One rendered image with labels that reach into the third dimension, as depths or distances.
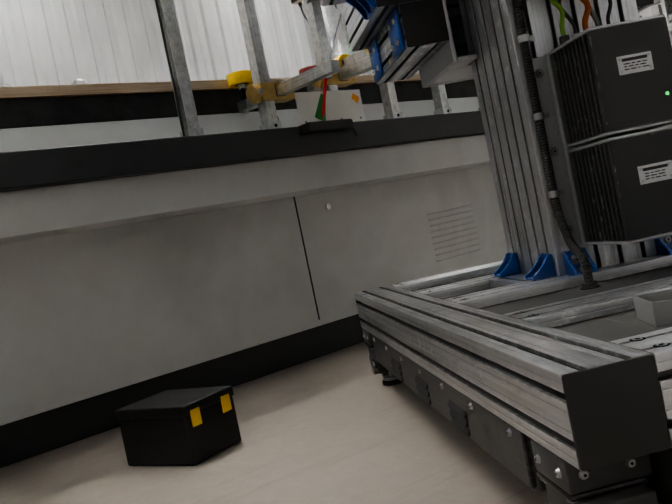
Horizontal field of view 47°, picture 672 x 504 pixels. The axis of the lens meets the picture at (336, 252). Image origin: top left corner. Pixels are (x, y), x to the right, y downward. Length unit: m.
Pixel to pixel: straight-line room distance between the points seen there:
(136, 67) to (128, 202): 8.44
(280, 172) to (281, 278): 0.37
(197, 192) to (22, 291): 0.49
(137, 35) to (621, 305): 9.64
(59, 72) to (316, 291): 7.76
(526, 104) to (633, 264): 0.35
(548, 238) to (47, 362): 1.24
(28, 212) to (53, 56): 8.19
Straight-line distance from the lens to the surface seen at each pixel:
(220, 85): 2.39
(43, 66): 9.92
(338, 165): 2.35
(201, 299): 2.24
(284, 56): 11.52
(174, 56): 2.09
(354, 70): 2.35
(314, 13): 2.42
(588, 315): 1.09
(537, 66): 1.49
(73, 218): 1.88
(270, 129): 2.16
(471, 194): 3.09
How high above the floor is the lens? 0.40
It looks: 2 degrees down
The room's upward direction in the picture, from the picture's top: 12 degrees counter-clockwise
